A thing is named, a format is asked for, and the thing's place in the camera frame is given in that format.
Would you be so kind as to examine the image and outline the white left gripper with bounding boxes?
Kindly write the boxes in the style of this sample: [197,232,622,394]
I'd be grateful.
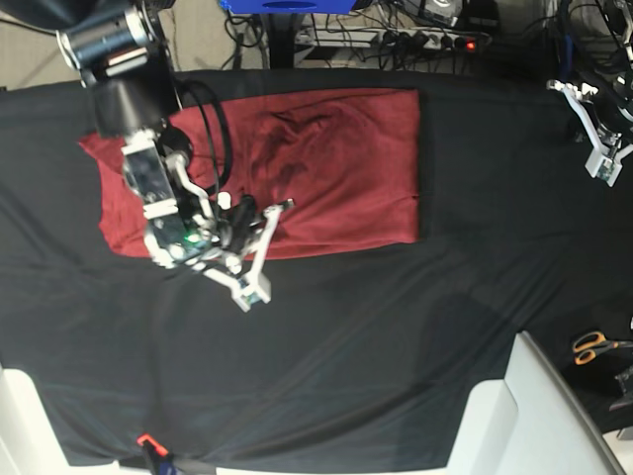
[546,79,632,187]

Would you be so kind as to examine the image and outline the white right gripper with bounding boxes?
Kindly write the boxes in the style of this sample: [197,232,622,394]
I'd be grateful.
[200,199,295,313]

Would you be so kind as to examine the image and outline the maroon long-sleeve T-shirt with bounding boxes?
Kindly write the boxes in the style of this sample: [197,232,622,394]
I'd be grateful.
[77,87,422,261]

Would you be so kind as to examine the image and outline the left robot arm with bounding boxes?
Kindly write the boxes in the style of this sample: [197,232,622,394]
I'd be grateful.
[546,1,632,187]

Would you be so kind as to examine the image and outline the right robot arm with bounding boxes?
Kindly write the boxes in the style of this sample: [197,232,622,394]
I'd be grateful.
[1,1,291,311]

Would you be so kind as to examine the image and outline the black table cloth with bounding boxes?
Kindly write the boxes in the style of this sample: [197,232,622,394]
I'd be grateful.
[1,69,632,473]

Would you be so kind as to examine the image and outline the orange black clamp bottom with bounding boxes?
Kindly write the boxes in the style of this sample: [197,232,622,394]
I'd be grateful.
[136,433,179,475]

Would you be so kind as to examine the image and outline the black metal tool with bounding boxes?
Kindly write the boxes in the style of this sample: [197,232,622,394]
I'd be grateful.
[609,366,633,411]

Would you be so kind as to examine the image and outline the white power strip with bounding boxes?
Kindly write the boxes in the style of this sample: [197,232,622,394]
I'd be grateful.
[296,27,446,50]

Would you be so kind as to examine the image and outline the blue plastic bin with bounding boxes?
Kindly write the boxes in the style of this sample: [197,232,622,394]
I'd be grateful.
[220,0,356,15]

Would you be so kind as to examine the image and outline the white foam block left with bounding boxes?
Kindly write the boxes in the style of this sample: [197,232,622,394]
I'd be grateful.
[1,368,69,474]

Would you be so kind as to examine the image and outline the blue clamp handle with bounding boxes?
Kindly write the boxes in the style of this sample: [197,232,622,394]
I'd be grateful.
[559,35,574,82]

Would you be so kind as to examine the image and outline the yellow-handled scissors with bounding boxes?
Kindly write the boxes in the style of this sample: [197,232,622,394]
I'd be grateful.
[572,331,632,366]

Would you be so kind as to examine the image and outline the black stand post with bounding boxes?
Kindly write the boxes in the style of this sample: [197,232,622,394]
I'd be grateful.
[262,13,304,69]

